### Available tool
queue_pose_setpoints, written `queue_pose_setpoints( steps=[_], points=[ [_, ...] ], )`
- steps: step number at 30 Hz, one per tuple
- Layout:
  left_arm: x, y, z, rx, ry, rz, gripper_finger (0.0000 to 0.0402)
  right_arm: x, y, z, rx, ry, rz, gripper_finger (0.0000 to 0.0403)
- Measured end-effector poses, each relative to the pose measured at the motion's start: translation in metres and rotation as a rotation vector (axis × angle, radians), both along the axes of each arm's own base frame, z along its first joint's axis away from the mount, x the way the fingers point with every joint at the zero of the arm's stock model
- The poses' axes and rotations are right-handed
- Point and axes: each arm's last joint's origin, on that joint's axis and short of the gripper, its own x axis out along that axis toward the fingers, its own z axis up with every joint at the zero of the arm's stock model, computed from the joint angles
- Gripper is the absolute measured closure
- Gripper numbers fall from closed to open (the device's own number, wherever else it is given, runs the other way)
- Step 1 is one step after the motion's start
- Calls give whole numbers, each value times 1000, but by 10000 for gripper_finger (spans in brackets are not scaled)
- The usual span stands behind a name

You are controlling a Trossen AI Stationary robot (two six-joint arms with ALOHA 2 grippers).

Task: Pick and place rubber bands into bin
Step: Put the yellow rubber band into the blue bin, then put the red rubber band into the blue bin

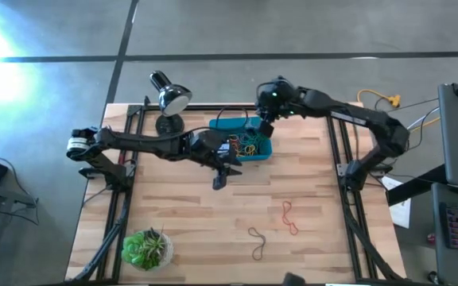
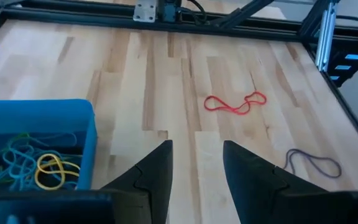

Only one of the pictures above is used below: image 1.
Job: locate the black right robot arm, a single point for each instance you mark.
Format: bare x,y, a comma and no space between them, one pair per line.
356,117

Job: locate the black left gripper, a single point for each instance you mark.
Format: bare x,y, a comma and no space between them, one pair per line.
209,149

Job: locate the black desk lamp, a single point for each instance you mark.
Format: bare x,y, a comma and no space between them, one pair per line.
173,99

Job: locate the orange red rubber band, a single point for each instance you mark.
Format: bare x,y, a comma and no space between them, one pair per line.
284,216

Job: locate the green rubber band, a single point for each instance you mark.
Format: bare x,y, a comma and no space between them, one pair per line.
258,139

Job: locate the teal plastic bin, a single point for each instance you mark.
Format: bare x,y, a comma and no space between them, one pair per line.
217,123

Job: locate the dark desk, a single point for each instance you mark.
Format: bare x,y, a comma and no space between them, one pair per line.
439,262

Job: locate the small red object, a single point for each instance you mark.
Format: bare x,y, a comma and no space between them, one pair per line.
431,239

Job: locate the dark grey rubber band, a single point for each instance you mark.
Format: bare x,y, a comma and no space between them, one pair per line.
261,246

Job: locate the white paper sheet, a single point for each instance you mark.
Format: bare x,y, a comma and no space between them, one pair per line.
400,214

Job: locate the dark blurry object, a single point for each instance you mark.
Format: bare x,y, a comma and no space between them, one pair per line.
293,280

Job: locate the green succulent in pot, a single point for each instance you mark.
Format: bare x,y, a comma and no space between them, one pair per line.
145,248

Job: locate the black desk leg bar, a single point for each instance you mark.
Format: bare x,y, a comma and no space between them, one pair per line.
412,186

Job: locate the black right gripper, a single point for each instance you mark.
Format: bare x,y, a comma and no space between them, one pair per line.
276,99

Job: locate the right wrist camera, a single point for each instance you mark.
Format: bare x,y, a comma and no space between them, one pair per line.
266,129

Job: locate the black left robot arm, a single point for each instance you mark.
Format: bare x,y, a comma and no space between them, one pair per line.
145,143

